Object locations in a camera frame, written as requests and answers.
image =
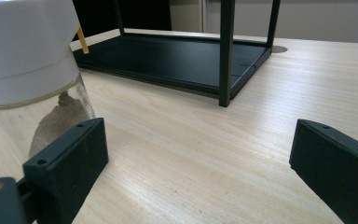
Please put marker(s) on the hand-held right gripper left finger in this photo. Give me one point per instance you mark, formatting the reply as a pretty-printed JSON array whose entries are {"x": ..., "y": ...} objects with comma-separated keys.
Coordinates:
[{"x": 65, "y": 168}]

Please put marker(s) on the glass jar with grey powder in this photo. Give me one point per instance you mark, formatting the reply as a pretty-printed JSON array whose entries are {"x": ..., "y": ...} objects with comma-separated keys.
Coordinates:
[{"x": 28, "y": 46}]

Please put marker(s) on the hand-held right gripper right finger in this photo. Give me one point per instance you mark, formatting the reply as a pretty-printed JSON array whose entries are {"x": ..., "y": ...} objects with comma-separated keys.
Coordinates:
[{"x": 338, "y": 168}]

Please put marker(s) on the thin yellow strip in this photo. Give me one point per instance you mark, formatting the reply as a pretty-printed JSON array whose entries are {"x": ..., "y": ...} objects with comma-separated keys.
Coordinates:
[{"x": 83, "y": 40}]

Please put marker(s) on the round grey table grommet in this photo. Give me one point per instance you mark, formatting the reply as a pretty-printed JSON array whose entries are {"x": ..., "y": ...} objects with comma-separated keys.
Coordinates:
[{"x": 281, "y": 49}]

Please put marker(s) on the black metal shelf rack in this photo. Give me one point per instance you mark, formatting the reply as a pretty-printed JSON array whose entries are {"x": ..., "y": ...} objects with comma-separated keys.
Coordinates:
[{"x": 167, "y": 59}]

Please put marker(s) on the dark curtain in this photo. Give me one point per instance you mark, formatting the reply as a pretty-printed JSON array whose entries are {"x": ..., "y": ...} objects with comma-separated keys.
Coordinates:
[{"x": 143, "y": 15}]

